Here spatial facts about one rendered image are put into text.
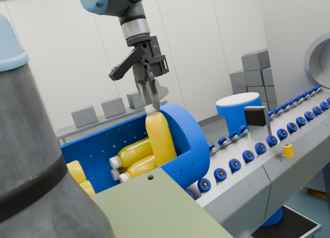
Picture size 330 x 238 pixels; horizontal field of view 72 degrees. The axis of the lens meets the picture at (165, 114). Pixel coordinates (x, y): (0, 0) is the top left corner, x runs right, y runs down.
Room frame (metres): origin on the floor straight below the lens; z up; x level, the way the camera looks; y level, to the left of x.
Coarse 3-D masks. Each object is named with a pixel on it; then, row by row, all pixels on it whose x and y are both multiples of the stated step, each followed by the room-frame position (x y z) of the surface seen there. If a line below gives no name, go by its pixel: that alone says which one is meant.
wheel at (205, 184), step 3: (198, 180) 0.68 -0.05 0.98; (201, 180) 0.67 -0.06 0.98; (204, 180) 0.67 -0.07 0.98; (207, 180) 0.67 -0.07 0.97; (198, 183) 0.66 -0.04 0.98; (201, 183) 0.66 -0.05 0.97; (204, 183) 0.66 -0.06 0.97; (207, 183) 0.66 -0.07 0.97; (210, 183) 0.67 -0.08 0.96; (198, 186) 0.66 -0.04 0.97; (201, 186) 0.65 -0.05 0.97; (204, 186) 0.65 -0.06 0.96; (207, 186) 0.66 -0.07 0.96; (210, 186) 0.66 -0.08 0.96; (201, 189) 0.65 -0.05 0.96; (204, 189) 0.65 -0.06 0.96; (207, 189) 0.65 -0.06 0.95
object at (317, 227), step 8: (288, 208) 1.43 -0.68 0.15; (288, 216) 1.35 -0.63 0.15; (296, 216) 1.34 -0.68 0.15; (304, 216) 1.32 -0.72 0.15; (280, 224) 1.31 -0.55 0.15; (288, 224) 1.29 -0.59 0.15; (296, 224) 1.27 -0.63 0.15; (304, 224) 1.25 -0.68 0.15; (312, 224) 1.24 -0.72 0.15; (256, 232) 1.30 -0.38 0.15; (264, 232) 1.28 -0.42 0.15; (272, 232) 1.26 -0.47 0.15; (280, 232) 1.25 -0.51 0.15; (288, 232) 1.23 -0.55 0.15; (296, 232) 1.21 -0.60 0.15; (304, 232) 1.20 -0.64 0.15; (312, 232) 1.19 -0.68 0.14
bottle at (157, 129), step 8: (152, 112) 0.65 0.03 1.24; (160, 112) 0.66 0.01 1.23; (152, 120) 0.64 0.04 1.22; (160, 120) 0.64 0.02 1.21; (152, 128) 0.63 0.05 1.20; (160, 128) 0.63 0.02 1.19; (168, 128) 0.65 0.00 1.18; (152, 136) 0.64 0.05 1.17; (160, 136) 0.63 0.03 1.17; (168, 136) 0.64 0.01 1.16; (152, 144) 0.64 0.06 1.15; (160, 144) 0.63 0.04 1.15; (168, 144) 0.63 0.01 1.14; (160, 152) 0.63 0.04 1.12; (168, 152) 0.63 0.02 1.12; (160, 160) 0.63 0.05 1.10; (168, 160) 0.63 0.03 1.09
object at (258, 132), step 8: (248, 112) 0.97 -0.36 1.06; (256, 112) 0.94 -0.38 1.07; (264, 112) 0.92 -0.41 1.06; (248, 120) 0.98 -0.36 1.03; (256, 120) 0.94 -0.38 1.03; (264, 120) 0.93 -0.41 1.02; (248, 128) 1.01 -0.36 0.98; (256, 128) 0.97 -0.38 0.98; (264, 128) 0.93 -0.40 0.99; (256, 136) 0.98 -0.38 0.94; (264, 136) 0.94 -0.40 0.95
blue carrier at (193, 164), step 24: (144, 120) 0.81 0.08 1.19; (168, 120) 0.79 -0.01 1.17; (192, 120) 0.66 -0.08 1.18; (72, 144) 0.65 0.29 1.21; (96, 144) 0.73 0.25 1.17; (120, 144) 0.79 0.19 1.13; (192, 144) 0.62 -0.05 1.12; (96, 168) 0.75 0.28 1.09; (168, 168) 0.57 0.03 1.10; (192, 168) 0.61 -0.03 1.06; (96, 192) 0.71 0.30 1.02
